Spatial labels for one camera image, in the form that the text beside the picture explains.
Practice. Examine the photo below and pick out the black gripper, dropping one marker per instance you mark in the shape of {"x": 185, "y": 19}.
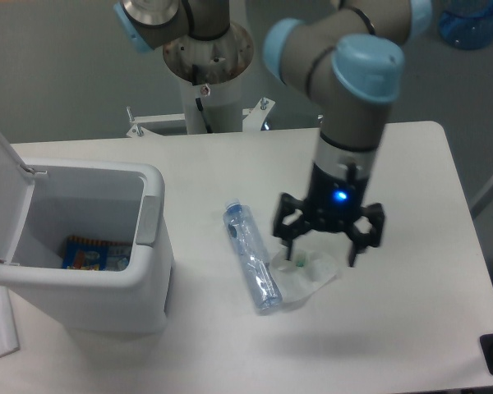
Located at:
{"x": 333, "y": 204}

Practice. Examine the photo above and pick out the white plastic trash can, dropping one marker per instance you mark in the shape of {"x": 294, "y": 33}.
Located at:
{"x": 44, "y": 201}

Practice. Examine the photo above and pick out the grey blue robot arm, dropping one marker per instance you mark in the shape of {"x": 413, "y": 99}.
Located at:
{"x": 350, "y": 64}

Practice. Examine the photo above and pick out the crumpled clear plastic wrapper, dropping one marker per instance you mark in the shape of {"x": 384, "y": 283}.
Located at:
{"x": 303, "y": 274}

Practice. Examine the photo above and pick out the crushed clear plastic bottle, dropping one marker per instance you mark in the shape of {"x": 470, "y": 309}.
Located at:
{"x": 252, "y": 255}

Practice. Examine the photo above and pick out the blue water jug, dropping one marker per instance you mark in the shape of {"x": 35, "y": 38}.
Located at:
{"x": 466, "y": 25}

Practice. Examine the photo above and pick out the colourful snack wrapper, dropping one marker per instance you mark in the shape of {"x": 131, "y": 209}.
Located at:
{"x": 96, "y": 255}

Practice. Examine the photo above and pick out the white pedestal base frame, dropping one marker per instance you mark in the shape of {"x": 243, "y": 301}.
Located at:
{"x": 265, "y": 115}

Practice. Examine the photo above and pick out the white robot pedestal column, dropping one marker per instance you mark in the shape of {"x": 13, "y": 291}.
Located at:
{"x": 210, "y": 70}

